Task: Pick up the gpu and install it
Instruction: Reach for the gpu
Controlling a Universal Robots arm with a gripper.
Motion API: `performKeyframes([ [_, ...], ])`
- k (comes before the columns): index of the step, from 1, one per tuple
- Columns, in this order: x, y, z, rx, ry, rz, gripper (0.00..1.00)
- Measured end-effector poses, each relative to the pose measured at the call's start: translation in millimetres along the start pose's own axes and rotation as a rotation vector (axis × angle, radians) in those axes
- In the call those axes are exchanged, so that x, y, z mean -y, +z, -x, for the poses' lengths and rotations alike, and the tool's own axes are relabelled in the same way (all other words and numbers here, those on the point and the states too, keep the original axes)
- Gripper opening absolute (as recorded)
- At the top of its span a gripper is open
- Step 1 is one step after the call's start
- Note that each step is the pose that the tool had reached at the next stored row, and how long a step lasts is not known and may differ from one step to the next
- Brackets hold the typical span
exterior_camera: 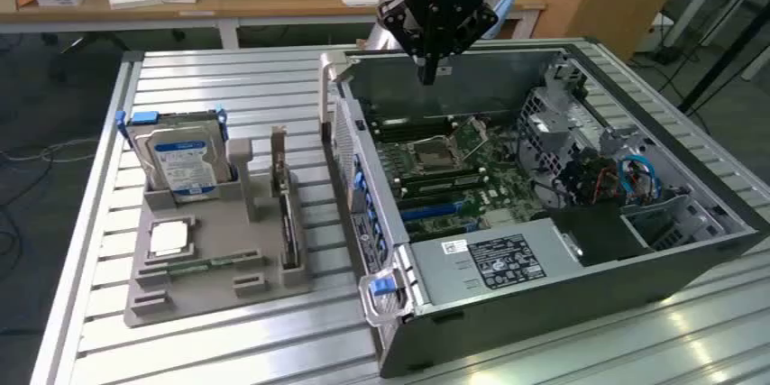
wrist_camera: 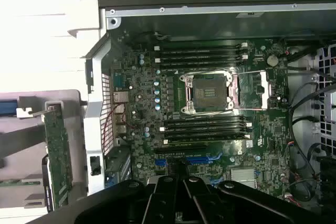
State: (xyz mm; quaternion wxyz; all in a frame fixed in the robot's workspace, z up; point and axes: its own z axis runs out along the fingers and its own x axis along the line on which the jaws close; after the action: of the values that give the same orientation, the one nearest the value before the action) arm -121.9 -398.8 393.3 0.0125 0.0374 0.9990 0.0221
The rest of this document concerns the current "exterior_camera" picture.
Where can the silver CPU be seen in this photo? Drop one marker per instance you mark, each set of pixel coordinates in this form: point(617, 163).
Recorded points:
point(168, 238)

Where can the small silver chipset heatsink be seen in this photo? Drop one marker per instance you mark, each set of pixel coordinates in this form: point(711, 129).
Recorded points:
point(499, 219)

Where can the silver perforated drive cage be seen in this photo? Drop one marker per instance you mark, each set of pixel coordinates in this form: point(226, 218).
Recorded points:
point(545, 141)

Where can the gray parts rack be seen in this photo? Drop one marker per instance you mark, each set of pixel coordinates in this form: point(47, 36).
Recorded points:
point(223, 277)

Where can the gray power supply unit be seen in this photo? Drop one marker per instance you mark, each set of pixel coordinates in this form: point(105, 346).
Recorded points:
point(444, 268)

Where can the hard disk in blue caddy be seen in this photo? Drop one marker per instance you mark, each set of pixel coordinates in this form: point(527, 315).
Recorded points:
point(180, 164)

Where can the black office chair base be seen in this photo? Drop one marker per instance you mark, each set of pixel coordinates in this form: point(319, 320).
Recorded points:
point(60, 70)

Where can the green RAM stick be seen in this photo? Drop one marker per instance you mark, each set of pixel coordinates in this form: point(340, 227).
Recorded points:
point(204, 263)

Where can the silver disk bay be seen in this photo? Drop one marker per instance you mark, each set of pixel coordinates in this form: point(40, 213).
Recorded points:
point(662, 227)

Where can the open socket cover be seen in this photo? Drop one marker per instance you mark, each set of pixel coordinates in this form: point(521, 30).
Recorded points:
point(468, 141)

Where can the black stand leg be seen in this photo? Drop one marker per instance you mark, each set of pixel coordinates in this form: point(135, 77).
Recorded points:
point(698, 94)

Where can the open black PC case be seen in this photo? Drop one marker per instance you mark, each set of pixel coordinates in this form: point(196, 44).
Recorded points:
point(541, 313)

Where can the CPU socket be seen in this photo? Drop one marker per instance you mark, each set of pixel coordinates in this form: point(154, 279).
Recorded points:
point(432, 157)

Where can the blue case latch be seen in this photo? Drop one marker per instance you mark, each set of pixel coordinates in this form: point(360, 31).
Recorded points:
point(382, 288)

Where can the installed RAM stick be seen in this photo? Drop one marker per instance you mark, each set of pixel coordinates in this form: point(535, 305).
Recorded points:
point(439, 183)

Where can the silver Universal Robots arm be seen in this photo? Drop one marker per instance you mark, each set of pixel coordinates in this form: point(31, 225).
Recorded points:
point(380, 39)

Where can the green motherboard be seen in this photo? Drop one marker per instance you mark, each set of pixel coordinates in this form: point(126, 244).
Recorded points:
point(505, 186)

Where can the blue expansion slot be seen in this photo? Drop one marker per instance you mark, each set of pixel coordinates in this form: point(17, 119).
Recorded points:
point(430, 212)

